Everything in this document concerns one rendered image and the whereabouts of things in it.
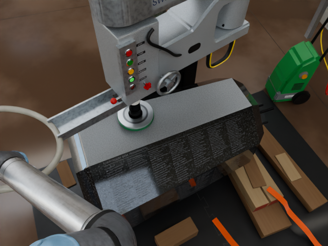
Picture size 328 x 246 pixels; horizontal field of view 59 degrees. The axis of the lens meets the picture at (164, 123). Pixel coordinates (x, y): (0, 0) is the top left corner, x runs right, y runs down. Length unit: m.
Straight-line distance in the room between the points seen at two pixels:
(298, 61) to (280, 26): 1.31
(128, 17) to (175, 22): 0.39
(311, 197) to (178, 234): 1.11
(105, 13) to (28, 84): 2.36
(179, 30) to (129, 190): 0.92
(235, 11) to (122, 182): 1.11
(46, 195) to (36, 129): 2.20
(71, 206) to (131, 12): 0.71
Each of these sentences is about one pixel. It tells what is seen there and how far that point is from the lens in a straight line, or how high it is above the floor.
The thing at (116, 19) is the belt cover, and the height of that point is 1.64.
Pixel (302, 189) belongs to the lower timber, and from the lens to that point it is 2.65.
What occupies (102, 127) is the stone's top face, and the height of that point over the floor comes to 0.85.
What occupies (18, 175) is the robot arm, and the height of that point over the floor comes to 1.52.
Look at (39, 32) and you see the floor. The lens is 4.03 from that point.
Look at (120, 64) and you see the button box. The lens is 1.23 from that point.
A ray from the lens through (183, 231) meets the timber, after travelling 2.24.
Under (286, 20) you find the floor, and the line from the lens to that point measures 4.28.
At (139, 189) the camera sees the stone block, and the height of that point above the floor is 0.68.
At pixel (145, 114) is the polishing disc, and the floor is 0.91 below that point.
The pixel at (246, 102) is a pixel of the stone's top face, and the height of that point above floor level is 0.85.
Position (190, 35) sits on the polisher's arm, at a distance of 1.46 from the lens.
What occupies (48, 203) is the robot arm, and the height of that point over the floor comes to 1.58.
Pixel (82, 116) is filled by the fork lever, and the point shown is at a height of 1.10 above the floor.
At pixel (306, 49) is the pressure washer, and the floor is 0.58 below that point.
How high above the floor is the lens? 2.30
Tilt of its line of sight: 55 degrees down
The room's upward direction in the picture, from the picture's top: 1 degrees clockwise
